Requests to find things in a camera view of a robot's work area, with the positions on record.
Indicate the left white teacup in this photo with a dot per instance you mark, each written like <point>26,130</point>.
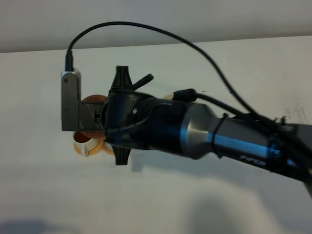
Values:
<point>79,137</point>

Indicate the right orange saucer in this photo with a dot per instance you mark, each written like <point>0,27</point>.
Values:
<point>107,148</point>

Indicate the left orange saucer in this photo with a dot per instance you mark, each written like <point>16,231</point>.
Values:
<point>89,147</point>

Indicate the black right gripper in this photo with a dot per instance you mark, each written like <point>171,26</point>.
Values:
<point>127,119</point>

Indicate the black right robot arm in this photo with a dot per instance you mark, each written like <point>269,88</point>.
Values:
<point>180,126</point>

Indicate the beige round teapot coaster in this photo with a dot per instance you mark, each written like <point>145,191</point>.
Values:
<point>169,97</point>

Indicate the orange saucer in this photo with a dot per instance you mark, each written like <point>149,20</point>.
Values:
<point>89,147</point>
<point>107,148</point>

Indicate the brown clay teapot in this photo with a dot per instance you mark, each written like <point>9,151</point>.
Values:
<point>94,99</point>

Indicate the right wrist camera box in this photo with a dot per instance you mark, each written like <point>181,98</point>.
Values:
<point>70,99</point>

